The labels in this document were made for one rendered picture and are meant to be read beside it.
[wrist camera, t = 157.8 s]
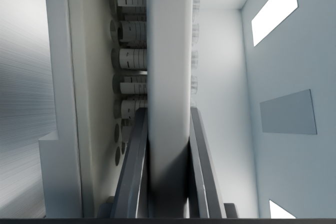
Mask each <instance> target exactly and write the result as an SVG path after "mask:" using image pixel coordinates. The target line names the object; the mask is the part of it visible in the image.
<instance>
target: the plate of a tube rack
mask: <svg viewBox="0 0 336 224"><path fill-rule="evenodd" d="M192 10H193V0H146V26H147V112H148V198H149V218H188V181H189V136H190V96H191V53H192Z"/></svg>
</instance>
